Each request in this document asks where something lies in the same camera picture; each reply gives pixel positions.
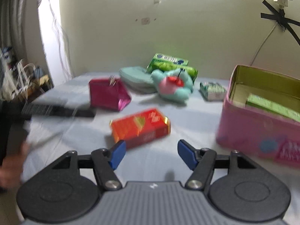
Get teal fabric zipper pouch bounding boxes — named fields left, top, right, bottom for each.
left=119, top=67, right=158, bottom=93

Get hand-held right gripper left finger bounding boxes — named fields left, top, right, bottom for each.
left=50, top=140, right=127, bottom=191

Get pink tin box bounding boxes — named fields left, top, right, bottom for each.
left=216, top=65, right=300, bottom=167

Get black tape cross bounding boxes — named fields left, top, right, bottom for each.
left=261, top=0, right=300, bottom=43

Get magenta shiny pouch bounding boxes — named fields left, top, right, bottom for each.
left=88, top=76, right=132, bottom=112

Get small green white packet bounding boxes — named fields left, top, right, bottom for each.
left=199, top=82, right=227, bottom=101

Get teal and pink plush toy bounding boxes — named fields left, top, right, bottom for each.
left=151, top=69, right=194, bottom=104

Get person's left hand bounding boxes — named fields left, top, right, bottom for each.
left=0, top=142, right=30, bottom=191

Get hanging thin wires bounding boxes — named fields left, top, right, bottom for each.
left=45, top=0, right=74, bottom=78

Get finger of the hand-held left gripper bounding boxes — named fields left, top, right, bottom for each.
left=21, top=103, right=96, bottom=119

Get striped blue white sheet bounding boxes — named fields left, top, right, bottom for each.
left=21, top=71, right=300, bottom=225

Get green and blue box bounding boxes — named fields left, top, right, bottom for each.
left=146, top=53, right=189, bottom=74

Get plain green box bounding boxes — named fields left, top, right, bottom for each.
left=180, top=66, right=199, bottom=85

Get red cardboard box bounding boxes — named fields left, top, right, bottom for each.
left=110, top=108, right=171, bottom=149

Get white power cable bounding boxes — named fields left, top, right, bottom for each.
left=250, top=23, right=277, bottom=66

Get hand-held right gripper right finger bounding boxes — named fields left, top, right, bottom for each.
left=177, top=140, right=257, bottom=191

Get light green box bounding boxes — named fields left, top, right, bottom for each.
left=245, top=93, right=300, bottom=123

